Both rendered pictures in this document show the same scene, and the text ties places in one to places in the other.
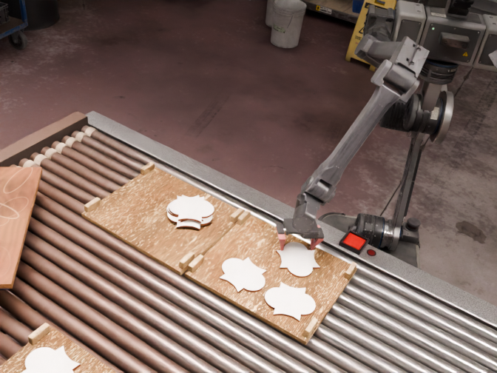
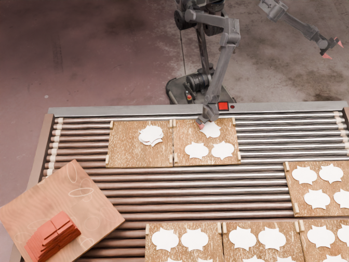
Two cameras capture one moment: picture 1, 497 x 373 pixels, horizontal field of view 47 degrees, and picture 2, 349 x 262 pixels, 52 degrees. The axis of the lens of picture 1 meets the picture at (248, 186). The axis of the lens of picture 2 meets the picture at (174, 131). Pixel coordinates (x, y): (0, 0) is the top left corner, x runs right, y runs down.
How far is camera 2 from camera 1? 95 cm
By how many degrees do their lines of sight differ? 25
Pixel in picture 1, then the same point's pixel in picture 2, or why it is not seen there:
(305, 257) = (213, 127)
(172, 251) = (160, 158)
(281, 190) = (130, 78)
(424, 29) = not seen: outside the picture
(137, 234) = (138, 160)
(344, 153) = (219, 80)
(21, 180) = (74, 171)
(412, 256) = not seen: hidden behind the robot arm
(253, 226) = (180, 125)
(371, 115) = (226, 59)
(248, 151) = (96, 65)
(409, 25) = not seen: outside the picture
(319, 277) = (224, 132)
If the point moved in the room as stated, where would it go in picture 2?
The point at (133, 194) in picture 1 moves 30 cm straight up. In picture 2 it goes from (118, 142) to (110, 113)
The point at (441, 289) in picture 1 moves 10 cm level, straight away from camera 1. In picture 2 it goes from (267, 107) to (265, 96)
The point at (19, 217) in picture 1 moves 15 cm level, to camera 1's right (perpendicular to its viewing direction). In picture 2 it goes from (94, 189) to (118, 177)
